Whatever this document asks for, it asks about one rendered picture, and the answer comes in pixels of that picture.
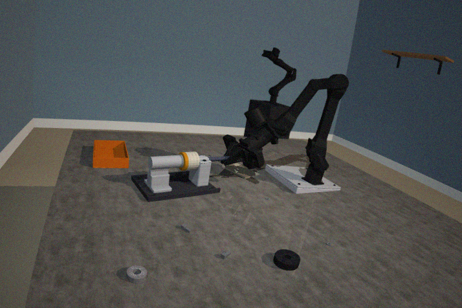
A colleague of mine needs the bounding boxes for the orange rectangular tray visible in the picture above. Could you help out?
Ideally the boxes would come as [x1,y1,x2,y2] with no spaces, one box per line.
[93,140,129,168]

